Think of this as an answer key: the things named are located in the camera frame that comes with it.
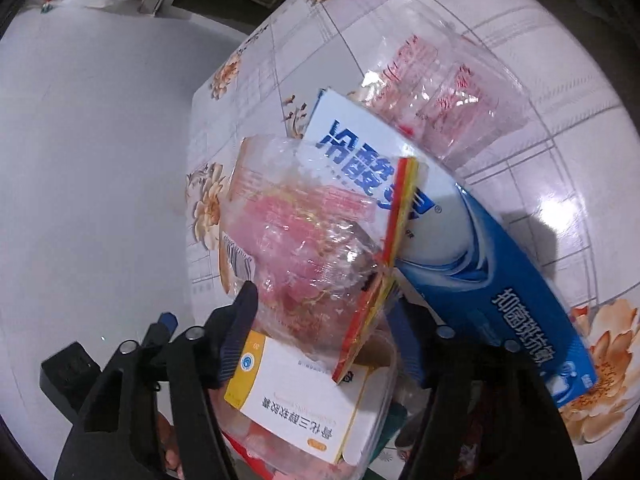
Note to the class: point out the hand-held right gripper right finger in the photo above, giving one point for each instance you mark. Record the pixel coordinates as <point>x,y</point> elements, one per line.
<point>406,347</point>

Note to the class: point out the floral plastic tablecloth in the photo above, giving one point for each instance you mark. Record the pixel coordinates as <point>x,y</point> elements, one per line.
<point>350,35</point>

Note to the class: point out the blue white toothpaste box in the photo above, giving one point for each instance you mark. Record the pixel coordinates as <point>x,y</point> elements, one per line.
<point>475,280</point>

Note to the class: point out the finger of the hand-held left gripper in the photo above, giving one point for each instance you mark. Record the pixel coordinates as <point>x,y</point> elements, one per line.
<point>167,320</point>
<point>67,375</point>

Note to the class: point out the red printed clear plastic bag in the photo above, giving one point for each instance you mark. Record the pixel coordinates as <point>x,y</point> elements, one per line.
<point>300,240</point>

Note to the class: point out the person's bare foot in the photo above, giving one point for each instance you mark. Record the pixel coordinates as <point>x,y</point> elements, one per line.
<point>167,437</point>

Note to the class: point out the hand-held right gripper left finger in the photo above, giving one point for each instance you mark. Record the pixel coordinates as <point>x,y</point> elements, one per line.
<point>239,325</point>

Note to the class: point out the white yellow medicine box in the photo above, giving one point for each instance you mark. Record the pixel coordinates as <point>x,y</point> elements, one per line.
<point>300,400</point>

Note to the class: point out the clear bag with red print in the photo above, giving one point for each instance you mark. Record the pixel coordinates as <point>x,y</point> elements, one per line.
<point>440,100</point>

